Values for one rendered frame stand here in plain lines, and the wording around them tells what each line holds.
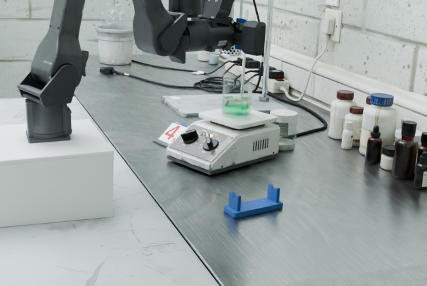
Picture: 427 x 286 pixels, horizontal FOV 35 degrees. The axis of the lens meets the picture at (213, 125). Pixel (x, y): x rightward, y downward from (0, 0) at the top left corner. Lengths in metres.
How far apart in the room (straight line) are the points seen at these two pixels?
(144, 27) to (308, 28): 0.95
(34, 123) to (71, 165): 0.11
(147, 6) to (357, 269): 0.55
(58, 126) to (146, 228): 0.22
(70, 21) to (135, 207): 0.31
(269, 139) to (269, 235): 0.37
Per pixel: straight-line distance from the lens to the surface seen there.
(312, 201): 1.18
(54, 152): 1.04
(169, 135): 1.46
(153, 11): 1.16
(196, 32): 1.21
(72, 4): 1.08
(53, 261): 0.94
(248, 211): 1.09
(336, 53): 1.90
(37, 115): 1.09
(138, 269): 0.91
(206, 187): 1.20
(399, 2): 1.67
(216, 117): 1.34
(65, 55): 1.07
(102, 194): 1.05
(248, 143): 1.31
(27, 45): 3.73
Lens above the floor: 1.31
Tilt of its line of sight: 15 degrees down
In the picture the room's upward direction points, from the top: 3 degrees clockwise
